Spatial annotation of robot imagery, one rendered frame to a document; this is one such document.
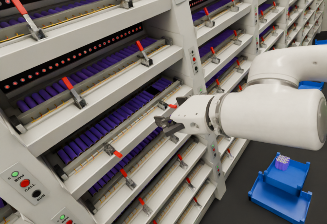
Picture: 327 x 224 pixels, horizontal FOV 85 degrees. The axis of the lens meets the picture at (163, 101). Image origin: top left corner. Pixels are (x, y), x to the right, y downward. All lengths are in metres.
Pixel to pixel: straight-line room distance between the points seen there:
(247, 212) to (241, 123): 1.19
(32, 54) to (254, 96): 0.46
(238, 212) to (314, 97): 1.24
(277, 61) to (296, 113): 0.09
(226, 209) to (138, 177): 0.84
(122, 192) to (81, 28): 0.58
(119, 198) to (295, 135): 0.63
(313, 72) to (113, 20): 0.48
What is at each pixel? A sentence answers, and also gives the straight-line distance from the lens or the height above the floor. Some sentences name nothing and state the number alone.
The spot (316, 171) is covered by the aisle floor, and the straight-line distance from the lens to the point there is 1.72.
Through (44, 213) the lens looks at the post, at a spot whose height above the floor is 0.94.
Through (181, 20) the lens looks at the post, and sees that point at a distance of 0.77.
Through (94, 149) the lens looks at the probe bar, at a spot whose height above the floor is 0.97.
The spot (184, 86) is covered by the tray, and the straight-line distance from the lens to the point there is 0.84.
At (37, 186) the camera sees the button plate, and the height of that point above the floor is 1.02.
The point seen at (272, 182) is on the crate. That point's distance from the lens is 1.46.
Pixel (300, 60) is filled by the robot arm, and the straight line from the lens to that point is 0.33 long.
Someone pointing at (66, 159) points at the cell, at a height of 0.98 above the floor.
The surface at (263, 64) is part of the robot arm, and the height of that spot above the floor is 1.18.
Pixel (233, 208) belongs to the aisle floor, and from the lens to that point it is 1.49.
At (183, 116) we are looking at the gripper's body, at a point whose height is 1.10.
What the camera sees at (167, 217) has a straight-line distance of 1.10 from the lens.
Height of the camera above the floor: 1.32
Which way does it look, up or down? 29 degrees down
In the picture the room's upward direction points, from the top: 19 degrees counter-clockwise
